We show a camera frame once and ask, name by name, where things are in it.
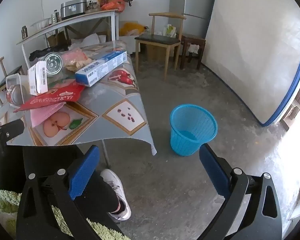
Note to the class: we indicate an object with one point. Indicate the pink sponge cloth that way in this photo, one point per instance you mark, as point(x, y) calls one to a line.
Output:
point(40, 116)

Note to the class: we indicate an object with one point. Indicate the blue plastic wastebasket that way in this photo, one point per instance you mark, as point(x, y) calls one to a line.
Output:
point(187, 140)

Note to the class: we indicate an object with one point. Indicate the person's white shoe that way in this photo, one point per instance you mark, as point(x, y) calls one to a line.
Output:
point(115, 182)

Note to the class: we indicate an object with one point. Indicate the wooden chair black seat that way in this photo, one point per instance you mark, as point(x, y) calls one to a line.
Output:
point(156, 39)
point(15, 70)

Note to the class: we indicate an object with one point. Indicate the long blue cardboard box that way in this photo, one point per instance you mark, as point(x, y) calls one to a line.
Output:
point(100, 67)

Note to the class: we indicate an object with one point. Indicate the brown paper bag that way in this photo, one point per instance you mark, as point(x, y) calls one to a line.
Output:
point(56, 39)

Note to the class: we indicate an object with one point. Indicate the silver rice cooker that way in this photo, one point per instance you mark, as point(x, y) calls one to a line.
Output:
point(73, 7)

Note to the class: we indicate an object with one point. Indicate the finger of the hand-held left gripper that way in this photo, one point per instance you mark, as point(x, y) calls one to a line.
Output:
point(10, 131)

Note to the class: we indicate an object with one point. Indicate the black cloth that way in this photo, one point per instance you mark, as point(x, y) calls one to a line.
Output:
point(40, 54)

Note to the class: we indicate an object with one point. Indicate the metal table leg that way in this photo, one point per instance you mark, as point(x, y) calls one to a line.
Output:
point(106, 155)

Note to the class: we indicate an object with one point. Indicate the dark wooden stool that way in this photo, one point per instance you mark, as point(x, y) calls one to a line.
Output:
point(192, 38)

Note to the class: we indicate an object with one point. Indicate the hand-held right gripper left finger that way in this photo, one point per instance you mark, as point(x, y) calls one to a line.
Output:
point(83, 172)

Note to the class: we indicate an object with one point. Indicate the steel bottle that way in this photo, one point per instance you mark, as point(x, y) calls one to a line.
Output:
point(55, 17)

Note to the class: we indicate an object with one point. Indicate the silver refrigerator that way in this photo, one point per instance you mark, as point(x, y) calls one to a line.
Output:
point(197, 0)

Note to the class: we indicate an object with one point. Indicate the red printed packet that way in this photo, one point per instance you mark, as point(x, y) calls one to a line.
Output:
point(55, 96)

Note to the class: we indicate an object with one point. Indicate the clear plastic tub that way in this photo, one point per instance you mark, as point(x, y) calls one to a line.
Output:
point(41, 23)

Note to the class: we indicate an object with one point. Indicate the white green packet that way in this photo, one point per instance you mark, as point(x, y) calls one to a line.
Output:
point(170, 30)

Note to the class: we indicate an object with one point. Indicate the white plastic bag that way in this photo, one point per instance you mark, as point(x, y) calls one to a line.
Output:
point(90, 40)

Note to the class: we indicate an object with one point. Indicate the white mattress blue trim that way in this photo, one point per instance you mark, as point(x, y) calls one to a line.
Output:
point(252, 42)

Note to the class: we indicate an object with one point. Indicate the small dark jar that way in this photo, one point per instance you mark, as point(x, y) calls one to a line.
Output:
point(24, 32)

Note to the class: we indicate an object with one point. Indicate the white cloth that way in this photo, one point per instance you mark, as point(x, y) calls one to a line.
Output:
point(193, 48)

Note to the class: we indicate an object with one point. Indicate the green fuzzy cushion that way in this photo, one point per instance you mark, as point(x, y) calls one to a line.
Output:
point(5, 200)

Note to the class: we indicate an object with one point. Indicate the clear plastic container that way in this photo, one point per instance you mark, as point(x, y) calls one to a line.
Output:
point(15, 80)

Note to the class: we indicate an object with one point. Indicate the white side table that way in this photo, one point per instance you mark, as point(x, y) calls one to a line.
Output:
point(85, 16)

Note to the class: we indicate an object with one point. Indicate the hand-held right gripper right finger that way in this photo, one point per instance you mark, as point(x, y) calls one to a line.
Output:
point(213, 172)

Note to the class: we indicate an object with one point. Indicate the white barcode box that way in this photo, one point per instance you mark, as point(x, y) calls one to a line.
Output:
point(38, 80)

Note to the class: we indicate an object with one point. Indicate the fruit print tablecloth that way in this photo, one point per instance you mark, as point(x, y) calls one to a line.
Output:
point(110, 97)

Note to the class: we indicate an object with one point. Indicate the round jar with metal lid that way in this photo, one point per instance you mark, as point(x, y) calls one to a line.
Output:
point(53, 63)

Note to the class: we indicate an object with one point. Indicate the pink snack bag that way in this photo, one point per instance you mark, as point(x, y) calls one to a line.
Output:
point(75, 57)

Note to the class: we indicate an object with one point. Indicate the orange plastic bag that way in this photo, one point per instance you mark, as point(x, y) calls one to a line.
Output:
point(113, 5)

